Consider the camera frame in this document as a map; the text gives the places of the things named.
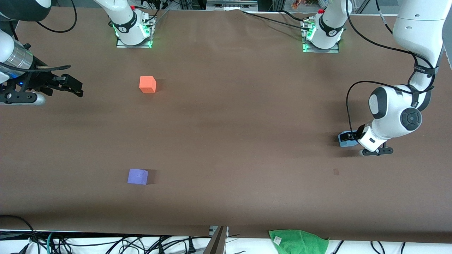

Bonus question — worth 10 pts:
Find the blue foam block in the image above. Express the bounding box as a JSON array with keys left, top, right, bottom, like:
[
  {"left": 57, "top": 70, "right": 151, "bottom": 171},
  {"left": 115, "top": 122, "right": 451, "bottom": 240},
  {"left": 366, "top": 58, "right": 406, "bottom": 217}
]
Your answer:
[{"left": 338, "top": 131, "right": 359, "bottom": 148}]

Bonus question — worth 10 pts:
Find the orange foam block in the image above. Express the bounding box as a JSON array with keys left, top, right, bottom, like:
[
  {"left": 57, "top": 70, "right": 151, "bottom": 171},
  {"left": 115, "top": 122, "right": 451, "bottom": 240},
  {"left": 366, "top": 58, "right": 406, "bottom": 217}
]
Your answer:
[{"left": 139, "top": 76, "right": 157, "bottom": 93}]

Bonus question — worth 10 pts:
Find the purple foam block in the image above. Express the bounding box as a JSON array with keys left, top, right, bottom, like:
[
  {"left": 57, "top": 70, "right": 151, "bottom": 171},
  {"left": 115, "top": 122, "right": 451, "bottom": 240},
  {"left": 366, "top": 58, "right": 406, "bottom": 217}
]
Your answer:
[{"left": 127, "top": 169, "right": 149, "bottom": 185}]

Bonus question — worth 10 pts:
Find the green microfibre cloth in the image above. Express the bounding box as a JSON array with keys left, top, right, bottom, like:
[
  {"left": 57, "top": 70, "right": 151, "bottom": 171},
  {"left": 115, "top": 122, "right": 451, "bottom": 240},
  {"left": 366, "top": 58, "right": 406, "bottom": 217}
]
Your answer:
[{"left": 268, "top": 229, "right": 329, "bottom": 254}]

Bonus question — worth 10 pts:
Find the brown table cover sheet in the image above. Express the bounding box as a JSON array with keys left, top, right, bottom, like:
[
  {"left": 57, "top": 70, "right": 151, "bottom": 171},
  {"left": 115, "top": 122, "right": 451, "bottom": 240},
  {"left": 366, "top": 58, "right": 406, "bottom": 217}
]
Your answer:
[{"left": 0, "top": 7, "right": 452, "bottom": 244}]

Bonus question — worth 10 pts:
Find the grey metal profile bar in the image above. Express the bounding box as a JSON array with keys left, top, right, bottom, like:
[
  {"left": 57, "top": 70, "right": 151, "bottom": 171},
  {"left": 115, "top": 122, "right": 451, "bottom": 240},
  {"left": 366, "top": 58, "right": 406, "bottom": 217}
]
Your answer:
[{"left": 203, "top": 226, "right": 228, "bottom": 254}]

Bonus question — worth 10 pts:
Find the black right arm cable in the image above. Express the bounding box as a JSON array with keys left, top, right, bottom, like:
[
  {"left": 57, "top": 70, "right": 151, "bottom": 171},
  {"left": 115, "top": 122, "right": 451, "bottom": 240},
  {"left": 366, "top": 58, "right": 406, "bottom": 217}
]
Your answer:
[{"left": 0, "top": 0, "right": 78, "bottom": 73}]

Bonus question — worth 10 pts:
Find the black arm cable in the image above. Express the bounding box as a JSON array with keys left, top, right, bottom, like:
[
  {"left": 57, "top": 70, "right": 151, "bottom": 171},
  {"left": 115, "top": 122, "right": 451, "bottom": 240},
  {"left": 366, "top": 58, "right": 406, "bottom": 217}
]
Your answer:
[
  {"left": 344, "top": 0, "right": 440, "bottom": 133},
  {"left": 0, "top": 0, "right": 78, "bottom": 73}
]

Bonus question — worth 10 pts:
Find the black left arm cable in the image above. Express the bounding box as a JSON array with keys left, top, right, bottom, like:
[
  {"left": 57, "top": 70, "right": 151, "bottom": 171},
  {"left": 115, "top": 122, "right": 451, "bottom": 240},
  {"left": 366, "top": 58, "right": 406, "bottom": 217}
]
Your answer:
[{"left": 344, "top": 0, "right": 440, "bottom": 133}]

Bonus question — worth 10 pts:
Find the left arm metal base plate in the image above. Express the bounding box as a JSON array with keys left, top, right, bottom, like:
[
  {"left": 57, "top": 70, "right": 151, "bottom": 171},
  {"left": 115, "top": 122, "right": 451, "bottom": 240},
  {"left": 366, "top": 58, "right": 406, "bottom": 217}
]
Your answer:
[{"left": 301, "top": 19, "right": 340, "bottom": 54}]

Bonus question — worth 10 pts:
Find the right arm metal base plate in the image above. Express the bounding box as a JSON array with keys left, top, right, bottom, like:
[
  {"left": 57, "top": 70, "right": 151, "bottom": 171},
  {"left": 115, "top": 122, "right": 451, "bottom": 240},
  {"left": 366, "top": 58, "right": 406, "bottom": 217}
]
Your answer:
[{"left": 116, "top": 16, "right": 156, "bottom": 49}]

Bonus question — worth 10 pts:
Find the thick black looped cable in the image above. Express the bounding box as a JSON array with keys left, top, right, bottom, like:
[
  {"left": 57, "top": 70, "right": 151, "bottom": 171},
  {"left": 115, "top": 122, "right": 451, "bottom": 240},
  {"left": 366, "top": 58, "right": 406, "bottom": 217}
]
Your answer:
[{"left": 0, "top": 214, "right": 38, "bottom": 254}]

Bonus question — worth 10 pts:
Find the black cable across table cover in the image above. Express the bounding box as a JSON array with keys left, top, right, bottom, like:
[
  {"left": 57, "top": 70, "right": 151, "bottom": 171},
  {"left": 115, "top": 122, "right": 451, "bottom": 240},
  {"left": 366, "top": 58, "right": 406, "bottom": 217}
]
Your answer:
[{"left": 242, "top": 10, "right": 312, "bottom": 31}]

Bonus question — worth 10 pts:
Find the grey metal rail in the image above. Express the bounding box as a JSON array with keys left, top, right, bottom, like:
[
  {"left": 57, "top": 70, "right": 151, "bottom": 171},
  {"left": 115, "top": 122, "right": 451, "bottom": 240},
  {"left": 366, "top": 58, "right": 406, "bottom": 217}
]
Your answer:
[{"left": 206, "top": 0, "right": 259, "bottom": 11}]

